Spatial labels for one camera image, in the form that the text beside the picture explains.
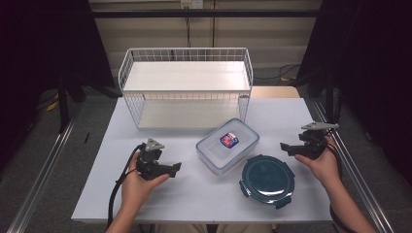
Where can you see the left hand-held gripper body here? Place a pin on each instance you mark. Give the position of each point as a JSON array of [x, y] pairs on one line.
[[149, 163]]

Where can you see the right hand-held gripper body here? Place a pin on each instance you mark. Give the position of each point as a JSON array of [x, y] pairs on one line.
[[312, 142]]

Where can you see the dark teal container lid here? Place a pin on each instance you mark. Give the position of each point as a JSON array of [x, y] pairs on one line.
[[267, 179]]

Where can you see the person's right hand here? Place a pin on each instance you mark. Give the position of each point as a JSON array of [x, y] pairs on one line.
[[325, 168]]

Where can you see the person's left hand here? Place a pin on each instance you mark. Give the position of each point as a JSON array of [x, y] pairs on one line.
[[136, 191]]

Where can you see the clear plastic food container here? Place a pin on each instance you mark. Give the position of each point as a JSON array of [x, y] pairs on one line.
[[213, 152]]

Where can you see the wooden table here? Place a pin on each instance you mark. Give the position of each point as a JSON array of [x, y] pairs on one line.
[[275, 92]]

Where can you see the black metal stand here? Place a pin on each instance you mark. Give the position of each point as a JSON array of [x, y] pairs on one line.
[[63, 106]]

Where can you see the black curtain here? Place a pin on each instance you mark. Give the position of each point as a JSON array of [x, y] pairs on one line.
[[372, 58], [39, 42]]

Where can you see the yellow floor tape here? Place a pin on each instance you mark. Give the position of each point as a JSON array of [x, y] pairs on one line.
[[51, 104]]

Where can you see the white wall outlet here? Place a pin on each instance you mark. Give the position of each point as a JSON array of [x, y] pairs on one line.
[[191, 3]]

